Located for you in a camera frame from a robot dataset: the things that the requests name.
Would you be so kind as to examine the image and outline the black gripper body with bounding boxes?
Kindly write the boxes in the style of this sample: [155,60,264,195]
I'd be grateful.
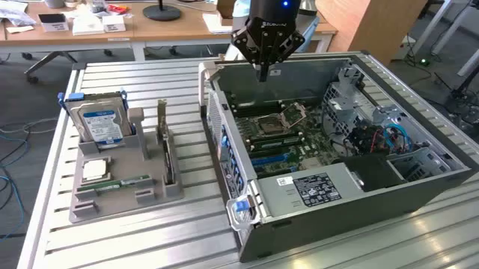
[244,0,300,57]

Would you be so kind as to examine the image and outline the black Nvidia graphics card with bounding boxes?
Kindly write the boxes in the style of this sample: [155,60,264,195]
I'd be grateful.
[156,99,176,187]

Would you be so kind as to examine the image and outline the white paper stack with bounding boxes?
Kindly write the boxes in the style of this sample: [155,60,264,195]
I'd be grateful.
[202,12,235,34]

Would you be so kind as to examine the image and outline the brown cardboard box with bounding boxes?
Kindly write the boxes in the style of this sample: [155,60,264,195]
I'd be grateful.
[216,0,236,20]

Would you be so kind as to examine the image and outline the wooden desk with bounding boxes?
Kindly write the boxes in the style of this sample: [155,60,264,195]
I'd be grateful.
[132,0,339,61]
[0,0,136,85]

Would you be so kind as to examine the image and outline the silver socket cover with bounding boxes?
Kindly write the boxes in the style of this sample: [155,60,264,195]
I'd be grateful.
[279,101,308,127]

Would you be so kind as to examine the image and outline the black round lamp base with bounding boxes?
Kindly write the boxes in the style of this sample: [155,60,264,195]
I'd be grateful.
[143,0,183,22]

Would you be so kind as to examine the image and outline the wooden cabinet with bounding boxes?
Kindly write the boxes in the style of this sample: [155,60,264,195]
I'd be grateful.
[316,0,430,65]

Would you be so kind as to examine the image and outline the silver drive cage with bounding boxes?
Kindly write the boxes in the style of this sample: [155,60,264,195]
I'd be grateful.
[320,67,407,146]

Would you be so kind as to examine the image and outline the CPU socket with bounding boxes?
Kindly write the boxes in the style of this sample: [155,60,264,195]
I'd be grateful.
[254,114,286,136]

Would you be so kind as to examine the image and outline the white socket box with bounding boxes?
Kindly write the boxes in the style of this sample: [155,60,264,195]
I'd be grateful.
[398,35,416,61]

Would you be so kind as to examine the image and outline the small white labelled box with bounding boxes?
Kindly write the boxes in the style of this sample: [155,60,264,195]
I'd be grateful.
[102,15,127,34]

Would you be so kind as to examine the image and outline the red package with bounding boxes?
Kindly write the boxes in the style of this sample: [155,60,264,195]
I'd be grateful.
[107,3,131,17]

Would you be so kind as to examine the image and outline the green RAM stick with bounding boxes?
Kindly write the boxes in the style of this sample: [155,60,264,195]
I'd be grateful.
[82,175,151,191]
[250,136,303,151]

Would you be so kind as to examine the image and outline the blue expansion slot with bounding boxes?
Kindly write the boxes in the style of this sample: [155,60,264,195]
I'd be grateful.
[250,152,298,166]

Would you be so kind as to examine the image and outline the white cardboard box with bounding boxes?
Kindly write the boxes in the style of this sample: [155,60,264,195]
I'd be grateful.
[71,15,106,36]

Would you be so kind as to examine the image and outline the silver hard disk drive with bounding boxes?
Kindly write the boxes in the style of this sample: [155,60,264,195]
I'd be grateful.
[66,96,127,146]

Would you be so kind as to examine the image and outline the black stand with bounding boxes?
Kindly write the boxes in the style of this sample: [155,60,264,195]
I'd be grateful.
[434,54,479,126]

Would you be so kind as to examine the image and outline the hard drive with blue label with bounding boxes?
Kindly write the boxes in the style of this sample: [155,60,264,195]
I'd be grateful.
[56,87,131,148]

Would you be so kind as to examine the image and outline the white box black top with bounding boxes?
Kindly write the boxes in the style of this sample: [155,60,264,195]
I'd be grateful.
[39,13,71,33]

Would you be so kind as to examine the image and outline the grey parts rack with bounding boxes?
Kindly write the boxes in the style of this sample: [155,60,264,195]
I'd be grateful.
[70,107,187,224]

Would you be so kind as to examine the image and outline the grey power supply unit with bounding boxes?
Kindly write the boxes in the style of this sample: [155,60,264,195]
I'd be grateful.
[256,163,366,219]

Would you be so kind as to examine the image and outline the silver disk bay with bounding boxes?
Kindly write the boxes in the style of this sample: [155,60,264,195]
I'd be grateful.
[384,147,454,183]

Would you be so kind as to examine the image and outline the blue case latch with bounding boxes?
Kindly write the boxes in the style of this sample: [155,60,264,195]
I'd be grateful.
[232,196,252,215]

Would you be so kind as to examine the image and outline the silver CPU chip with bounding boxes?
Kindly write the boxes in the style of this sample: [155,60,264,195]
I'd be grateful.
[82,160,110,180]

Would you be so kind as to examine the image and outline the beige card piece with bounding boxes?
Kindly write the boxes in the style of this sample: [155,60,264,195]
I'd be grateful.
[5,25,35,34]

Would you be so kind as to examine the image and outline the clear plastic bag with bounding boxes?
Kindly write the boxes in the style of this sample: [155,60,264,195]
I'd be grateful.
[0,7,39,27]

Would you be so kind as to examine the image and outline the dark grey PC case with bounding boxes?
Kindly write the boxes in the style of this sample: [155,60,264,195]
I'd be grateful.
[198,53,474,263]

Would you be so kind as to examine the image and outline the black wire bundle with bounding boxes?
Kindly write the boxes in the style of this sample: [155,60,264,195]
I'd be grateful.
[342,124,392,157]

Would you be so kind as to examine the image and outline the white table frame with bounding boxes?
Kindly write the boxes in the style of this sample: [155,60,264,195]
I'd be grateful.
[410,0,479,57]

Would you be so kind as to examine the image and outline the light blue SATA wire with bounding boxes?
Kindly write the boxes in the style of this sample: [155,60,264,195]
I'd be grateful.
[383,123,414,154]

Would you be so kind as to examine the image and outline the grey floor cable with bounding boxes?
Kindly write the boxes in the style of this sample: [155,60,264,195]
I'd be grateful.
[0,117,60,135]

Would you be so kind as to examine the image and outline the blue floor cable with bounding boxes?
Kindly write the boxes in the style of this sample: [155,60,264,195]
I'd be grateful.
[0,134,29,242]

